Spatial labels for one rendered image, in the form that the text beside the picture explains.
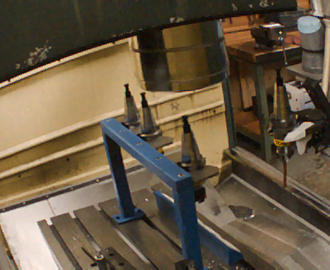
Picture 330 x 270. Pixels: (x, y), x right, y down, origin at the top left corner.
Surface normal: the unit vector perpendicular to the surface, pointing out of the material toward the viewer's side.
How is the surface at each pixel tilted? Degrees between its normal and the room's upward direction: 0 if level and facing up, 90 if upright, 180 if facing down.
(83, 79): 90
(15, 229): 25
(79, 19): 90
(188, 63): 90
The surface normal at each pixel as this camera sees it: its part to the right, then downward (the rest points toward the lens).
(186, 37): 0.16, 0.36
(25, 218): 0.04, -0.71
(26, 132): 0.44, 0.29
